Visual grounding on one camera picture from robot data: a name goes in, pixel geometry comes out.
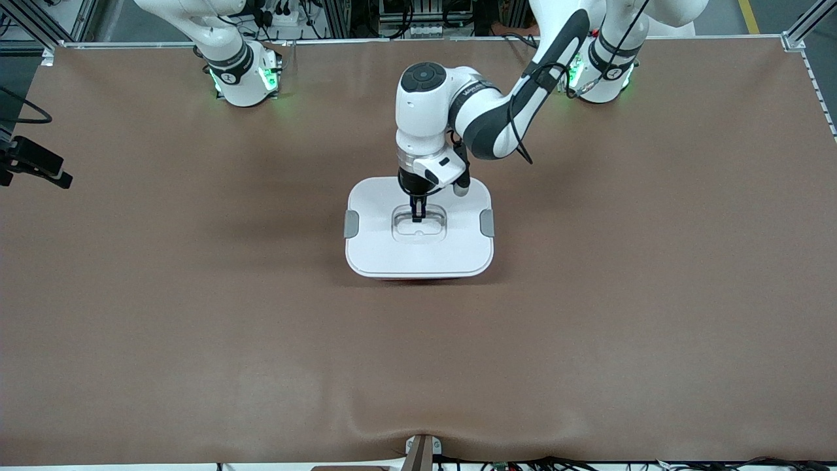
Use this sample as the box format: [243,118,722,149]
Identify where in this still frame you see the metal table clamp bracket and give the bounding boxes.
[404,434,443,471]

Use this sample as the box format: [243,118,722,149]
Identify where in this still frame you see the white box lid grey clips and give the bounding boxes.
[345,177,496,280]

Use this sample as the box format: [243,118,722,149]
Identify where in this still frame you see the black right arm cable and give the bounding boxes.
[0,85,53,125]

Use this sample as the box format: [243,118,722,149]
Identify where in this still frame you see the white power strip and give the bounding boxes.
[258,0,308,27]

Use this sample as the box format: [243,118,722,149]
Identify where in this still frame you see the grey slotted metal bracket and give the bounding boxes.
[379,0,475,39]

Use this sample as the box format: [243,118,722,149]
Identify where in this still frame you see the brown table mat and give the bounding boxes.
[0,36,837,466]

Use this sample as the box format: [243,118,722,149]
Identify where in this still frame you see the silver table edge rail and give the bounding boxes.
[41,33,806,66]

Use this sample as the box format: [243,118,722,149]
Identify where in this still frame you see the aluminium frame strut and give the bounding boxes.
[0,0,99,50]
[781,0,837,52]

